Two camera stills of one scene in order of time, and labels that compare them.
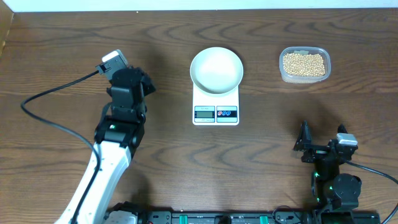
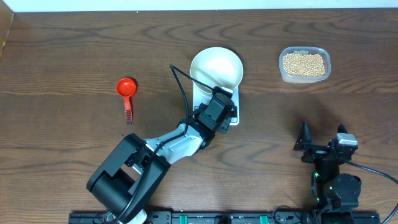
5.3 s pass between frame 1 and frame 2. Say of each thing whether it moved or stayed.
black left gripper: moved
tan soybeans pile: stayed
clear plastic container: stayed
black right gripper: stayed
